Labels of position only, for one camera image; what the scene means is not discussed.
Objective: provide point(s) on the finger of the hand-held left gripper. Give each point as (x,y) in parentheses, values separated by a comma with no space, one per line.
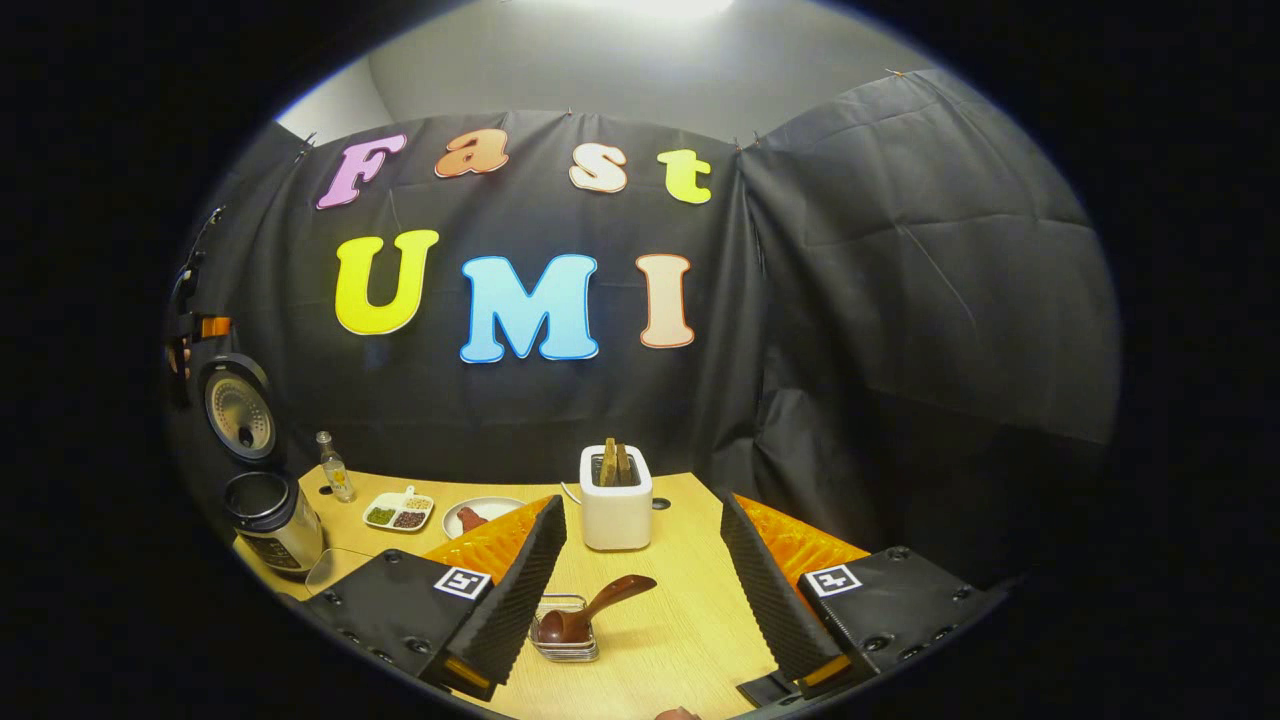
(215,327)

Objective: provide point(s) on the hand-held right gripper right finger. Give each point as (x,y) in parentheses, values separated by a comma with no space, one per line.
(765,590)

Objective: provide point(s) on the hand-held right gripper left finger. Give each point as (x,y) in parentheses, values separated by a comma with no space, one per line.
(515,590)

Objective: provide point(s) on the brown wooden spoon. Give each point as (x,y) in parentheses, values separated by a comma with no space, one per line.
(610,595)

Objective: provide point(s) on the clear rice container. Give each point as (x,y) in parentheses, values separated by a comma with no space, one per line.
(340,570)

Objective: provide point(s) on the grey rice cooker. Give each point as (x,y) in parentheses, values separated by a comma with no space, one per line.
(270,520)

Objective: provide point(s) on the red meat piece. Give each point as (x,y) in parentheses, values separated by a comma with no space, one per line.
(472,519)

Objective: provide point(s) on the round white plate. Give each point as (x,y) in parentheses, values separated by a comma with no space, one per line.
(500,507)

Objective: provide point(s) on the white toaster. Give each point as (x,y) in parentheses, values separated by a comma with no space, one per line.
(615,520)

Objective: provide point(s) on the white divided bean dish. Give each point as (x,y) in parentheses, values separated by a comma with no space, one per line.
(398,510)

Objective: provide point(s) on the brown toast slice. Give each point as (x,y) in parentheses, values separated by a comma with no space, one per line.
(608,462)
(624,466)

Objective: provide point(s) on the small clear glass bottle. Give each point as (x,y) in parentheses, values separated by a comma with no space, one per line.
(337,480)

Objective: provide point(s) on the ceiling light panel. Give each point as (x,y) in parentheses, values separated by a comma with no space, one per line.
(650,8)

